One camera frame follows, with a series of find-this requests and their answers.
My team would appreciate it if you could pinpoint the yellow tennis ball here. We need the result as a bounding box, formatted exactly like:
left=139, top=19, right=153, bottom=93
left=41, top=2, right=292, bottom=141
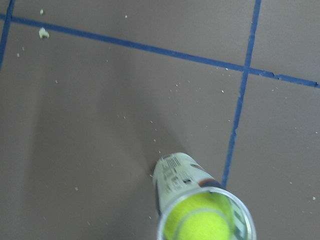
left=163, top=192, right=234, bottom=240

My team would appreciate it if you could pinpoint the clear tennis ball can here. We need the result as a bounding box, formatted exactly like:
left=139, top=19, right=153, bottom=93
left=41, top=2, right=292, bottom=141
left=152, top=152, right=257, bottom=240

